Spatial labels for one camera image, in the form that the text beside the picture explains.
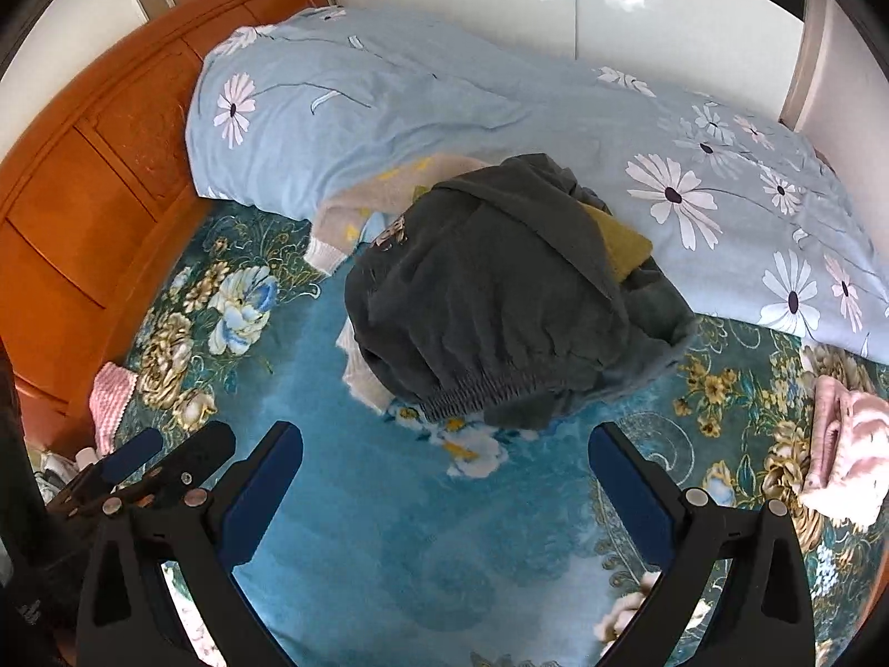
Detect dark grey pants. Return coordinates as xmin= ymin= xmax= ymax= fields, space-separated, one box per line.
xmin=343 ymin=153 xmax=632 ymax=426

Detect dark grey crumpled garment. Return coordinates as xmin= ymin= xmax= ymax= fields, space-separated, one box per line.
xmin=479 ymin=253 xmax=699 ymax=432

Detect teal floral blanket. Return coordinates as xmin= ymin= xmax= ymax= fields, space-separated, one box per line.
xmin=90 ymin=198 xmax=889 ymax=667

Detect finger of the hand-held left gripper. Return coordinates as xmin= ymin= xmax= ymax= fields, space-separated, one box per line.
xmin=132 ymin=420 xmax=238 ymax=510
xmin=47 ymin=426 xmax=165 ymax=514

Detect beige knitted sweater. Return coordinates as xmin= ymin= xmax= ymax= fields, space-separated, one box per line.
xmin=306 ymin=153 xmax=501 ymax=414

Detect pink knitted cloth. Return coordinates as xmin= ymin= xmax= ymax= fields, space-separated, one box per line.
xmin=90 ymin=361 xmax=140 ymax=457

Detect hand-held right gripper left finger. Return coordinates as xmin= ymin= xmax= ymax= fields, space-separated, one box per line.
xmin=75 ymin=421 xmax=304 ymax=667

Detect wooden bed headboard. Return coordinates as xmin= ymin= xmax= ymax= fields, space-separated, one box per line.
xmin=0 ymin=0 xmax=334 ymax=461

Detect olive yellow garment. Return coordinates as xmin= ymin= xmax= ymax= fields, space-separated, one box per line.
xmin=582 ymin=201 xmax=655 ymax=283

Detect pink folded garment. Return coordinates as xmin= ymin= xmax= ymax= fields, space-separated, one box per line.
xmin=798 ymin=371 xmax=889 ymax=526

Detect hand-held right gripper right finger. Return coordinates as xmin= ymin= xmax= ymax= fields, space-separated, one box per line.
xmin=587 ymin=421 xmax=818 ymax=667

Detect blue daisy print duvet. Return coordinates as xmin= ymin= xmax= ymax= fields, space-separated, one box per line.
xmin=184 ymin=6 xmax=889 ymax=364

